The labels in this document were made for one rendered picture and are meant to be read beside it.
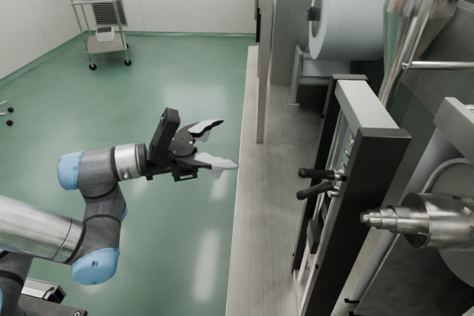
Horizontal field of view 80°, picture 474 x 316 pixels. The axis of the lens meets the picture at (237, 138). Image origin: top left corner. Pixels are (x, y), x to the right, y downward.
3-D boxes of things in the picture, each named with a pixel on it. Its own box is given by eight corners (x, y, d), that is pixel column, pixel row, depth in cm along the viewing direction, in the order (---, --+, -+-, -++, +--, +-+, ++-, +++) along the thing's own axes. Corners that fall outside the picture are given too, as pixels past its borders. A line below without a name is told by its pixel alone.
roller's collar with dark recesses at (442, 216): (393, 215, 38) (411, 181, 34) (439, 217, 38) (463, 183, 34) (415, 259, 33) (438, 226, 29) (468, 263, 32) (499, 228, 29)
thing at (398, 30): (328, 174, 102) (373, 3, 68) (367, 175, 101) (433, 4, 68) (337, 204, 91) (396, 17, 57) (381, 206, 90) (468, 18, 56)
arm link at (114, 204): (89, 246, 61) (72, 214, 54) (96, 207, 70) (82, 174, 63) (128, 238, 63) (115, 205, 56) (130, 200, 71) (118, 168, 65)
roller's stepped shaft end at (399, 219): (354, 215, 36) (361, 197, 34) (403, 217, 36) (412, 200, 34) (362, 237, 33) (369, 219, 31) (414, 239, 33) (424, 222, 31)
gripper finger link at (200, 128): (214, 129, 73) (188, 148, 68) (214, 111, 69) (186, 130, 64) (223, 135, 72) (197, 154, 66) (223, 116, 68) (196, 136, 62)
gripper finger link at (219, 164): (238, 179, 62) (200, 166, 64) (239, 161, 57) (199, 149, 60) (233, 190, 59) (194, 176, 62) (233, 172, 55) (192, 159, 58)
